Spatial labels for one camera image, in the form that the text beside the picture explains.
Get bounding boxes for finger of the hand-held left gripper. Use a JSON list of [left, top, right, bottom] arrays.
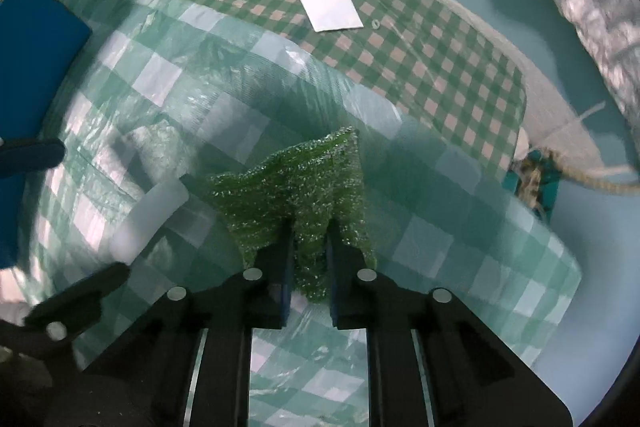
[[0, 139, 66, 178], [25, 261, 132, 344]]

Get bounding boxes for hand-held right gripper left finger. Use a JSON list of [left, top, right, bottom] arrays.
[[80, 219, 295, 427]]

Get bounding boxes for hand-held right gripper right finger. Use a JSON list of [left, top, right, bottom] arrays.
[[326, 219, 572, 427]]

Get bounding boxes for green sparkly cloth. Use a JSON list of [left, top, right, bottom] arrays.
[[207, 126, 379, 306]]

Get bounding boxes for blue cardboard box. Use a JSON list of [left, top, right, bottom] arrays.
[[0, 0, 94, 271]]

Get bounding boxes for white foam piece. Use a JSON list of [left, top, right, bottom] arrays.
[[109, 179, 190, 264]]

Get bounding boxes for checkered plastic bag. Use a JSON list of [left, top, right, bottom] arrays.
[[17, 0, 584, 427]]

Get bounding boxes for green checkered tablecloth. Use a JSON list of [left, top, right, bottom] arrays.
[[142, 0, 529, 188]]

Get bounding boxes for white card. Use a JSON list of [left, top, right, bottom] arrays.
[[293, 0, 365, 32]]

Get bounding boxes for beige rope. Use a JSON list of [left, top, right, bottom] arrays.
[[515, 102, 640, 198]]

